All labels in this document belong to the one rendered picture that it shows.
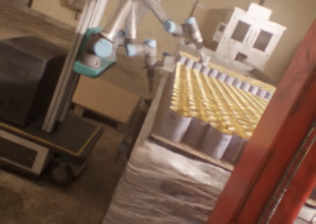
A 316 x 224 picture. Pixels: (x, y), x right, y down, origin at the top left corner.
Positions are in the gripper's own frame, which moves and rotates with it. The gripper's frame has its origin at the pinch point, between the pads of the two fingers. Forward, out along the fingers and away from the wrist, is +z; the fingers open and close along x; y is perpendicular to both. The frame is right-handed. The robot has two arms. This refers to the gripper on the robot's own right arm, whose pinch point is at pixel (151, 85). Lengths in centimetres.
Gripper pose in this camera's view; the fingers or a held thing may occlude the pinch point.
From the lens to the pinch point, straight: 232.8
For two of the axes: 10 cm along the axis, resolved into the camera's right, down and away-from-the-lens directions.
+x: -0.2, 4.0, -9.2
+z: 0.2, 9.2, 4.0
